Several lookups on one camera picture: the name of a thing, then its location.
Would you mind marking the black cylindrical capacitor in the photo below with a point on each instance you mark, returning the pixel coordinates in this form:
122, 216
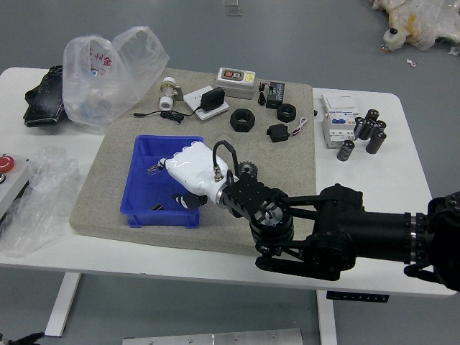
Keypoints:
345, 151
381, 125
359, 128
368, 130
376, 142
372, 115

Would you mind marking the white brass valve fitting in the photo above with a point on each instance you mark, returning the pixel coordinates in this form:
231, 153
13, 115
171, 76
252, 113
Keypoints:
167, 95

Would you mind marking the plastic wrapped pile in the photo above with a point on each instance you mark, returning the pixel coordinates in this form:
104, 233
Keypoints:
424, 18

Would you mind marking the white wall socket plate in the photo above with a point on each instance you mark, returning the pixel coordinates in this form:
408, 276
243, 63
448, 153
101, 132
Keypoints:
193, 98

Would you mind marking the black module with green connector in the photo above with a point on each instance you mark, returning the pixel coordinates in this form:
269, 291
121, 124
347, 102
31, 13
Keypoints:
276, 95

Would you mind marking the grey push-button switch box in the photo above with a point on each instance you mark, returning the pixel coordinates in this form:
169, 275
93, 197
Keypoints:
235, 86

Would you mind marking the small black square module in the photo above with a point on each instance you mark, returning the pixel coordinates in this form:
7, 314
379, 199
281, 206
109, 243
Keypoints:
277, 133

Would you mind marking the black table control panel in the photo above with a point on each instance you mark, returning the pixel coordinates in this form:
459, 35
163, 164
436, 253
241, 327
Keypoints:
357, 297

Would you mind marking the silver metal plate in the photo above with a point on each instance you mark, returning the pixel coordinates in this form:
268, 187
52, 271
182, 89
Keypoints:
212, 338

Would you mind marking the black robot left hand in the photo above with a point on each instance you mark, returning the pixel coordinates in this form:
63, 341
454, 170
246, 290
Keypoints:
25, 339

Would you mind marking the small black hex nut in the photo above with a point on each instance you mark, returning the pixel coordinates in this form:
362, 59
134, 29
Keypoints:
286, 114

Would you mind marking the grey-brown foam mat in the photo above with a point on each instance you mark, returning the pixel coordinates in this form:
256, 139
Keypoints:
104, 187

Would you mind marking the small white scrap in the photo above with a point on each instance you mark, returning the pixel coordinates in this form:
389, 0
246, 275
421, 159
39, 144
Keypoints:
412, 62

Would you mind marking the blue plastic box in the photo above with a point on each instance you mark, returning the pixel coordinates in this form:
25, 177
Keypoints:
143, 196

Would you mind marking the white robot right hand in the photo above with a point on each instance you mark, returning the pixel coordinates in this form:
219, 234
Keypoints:
194, 169

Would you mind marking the clear plastic bag red print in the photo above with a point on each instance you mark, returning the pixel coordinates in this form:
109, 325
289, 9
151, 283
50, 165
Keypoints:
108, 82

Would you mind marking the white bottle black cap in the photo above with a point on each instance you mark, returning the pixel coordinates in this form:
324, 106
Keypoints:
393, 37

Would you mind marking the black power adapter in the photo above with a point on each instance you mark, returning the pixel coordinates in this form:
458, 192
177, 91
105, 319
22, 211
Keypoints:
212, 100

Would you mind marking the black pouch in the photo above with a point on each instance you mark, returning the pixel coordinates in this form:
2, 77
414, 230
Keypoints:
43, 100

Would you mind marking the white circuit breaker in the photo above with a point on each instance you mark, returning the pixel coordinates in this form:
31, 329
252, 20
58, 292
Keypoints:
336, 129

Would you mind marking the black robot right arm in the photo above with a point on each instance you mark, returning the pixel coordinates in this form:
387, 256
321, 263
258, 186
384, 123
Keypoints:
334, 215

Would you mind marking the grey emergency stop box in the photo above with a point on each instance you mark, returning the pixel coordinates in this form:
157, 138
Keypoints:
10, 181

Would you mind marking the crumpled clear plastic bag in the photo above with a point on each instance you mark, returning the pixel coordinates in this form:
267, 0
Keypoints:
39, 201

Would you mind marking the big black hex nut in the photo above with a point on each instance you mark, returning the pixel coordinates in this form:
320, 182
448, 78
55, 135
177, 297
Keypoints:
243, 124

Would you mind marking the white table leg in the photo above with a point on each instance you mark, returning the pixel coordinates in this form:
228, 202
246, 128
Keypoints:
63, 305
326, 320

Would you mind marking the big black gear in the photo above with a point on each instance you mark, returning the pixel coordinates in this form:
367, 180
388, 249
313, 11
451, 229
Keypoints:
247, 168

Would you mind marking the clear plastic piece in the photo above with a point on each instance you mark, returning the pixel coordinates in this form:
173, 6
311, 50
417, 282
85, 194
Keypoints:
230, 3
234, 11

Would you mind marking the small clear plastic clip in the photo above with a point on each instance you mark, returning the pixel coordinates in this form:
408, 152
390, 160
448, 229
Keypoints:
152, 171

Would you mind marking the white wall switch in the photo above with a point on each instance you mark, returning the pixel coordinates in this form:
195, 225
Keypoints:
338, 102

